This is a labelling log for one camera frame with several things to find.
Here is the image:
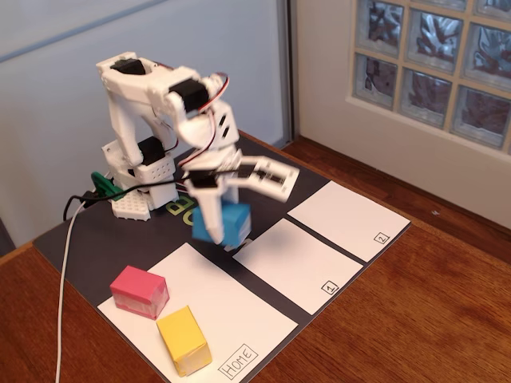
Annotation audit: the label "blue paper box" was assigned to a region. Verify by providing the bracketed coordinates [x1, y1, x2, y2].
[191, 201, 252, 247]

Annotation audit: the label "grey metal door frame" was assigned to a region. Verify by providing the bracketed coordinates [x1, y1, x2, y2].
[277, 0, 299, 147]

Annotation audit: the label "black printed mat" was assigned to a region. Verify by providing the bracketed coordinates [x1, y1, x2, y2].
[32, 127, 412, 383]

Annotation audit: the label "white paper sheet marked HOME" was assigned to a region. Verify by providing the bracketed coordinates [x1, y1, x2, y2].
[97, 242, 299, 383]

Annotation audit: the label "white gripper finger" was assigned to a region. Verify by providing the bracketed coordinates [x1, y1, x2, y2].
[198, 187, 225, 246]
[221, 181, 240, 205]

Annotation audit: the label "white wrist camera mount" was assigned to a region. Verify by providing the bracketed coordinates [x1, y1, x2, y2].
[237, 156, 301, 203]

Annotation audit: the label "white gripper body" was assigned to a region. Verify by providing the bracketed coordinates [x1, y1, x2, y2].
[179, 146, 245, 192]

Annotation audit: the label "green clamp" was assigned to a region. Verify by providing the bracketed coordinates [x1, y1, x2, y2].
[90, 171, 129, 202]

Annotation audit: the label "white paper sheet marked 1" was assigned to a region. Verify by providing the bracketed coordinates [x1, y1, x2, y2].
[232, 217, 364, 316]

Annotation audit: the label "glass block window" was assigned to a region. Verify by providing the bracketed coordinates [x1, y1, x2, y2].
[351, 0, 511, 155]

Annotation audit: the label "pink paper box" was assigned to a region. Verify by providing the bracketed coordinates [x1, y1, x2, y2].
[109, 266, 170, 321]

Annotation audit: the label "red black servo wires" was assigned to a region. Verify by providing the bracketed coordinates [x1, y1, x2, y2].
[151, 59, 232, 192]

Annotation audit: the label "black cable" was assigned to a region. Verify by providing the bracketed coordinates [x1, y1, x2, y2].
[62, 169, 240, 223]

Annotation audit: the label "yellow paper box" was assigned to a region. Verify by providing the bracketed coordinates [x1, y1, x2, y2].
[156, 305, 212, 378]

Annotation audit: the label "white cable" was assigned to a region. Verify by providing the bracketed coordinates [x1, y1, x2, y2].
[54, 201, 87, 383]

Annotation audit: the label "white paper sheet marked 2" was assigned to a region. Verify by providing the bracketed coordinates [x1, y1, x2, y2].
[286, 180, 412, 263]

